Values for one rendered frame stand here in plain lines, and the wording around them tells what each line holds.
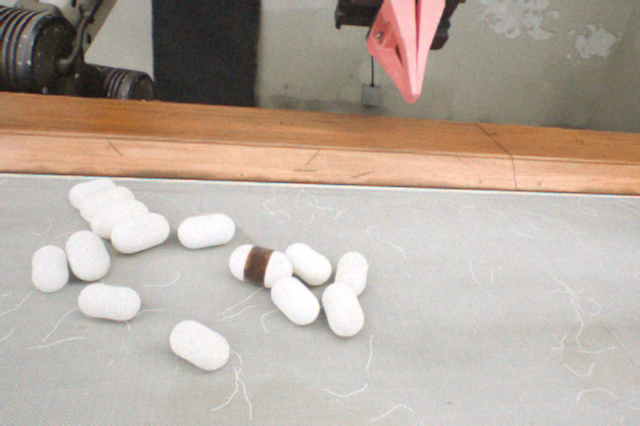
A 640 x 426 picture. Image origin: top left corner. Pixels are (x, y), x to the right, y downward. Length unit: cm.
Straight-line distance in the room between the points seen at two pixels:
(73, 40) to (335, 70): 174
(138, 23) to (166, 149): 200
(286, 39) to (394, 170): 193
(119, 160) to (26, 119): 9
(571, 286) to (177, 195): 29
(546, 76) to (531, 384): 243
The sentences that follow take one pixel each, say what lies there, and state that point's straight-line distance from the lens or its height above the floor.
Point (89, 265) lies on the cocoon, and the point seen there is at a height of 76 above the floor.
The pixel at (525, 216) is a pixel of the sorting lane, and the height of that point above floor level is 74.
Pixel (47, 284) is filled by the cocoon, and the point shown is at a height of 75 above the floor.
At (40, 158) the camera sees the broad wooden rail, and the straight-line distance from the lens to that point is 45.
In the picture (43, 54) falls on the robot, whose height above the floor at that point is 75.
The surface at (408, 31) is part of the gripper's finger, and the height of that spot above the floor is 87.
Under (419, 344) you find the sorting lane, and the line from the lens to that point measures 29.
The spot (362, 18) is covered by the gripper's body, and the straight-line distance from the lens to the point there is 47.
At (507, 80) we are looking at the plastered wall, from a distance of 261.
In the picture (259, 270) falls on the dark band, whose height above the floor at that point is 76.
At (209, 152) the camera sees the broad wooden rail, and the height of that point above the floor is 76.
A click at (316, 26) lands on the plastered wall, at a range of 235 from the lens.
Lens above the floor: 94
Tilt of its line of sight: 30 degrees down
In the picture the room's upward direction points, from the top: 8 degrees clockwise
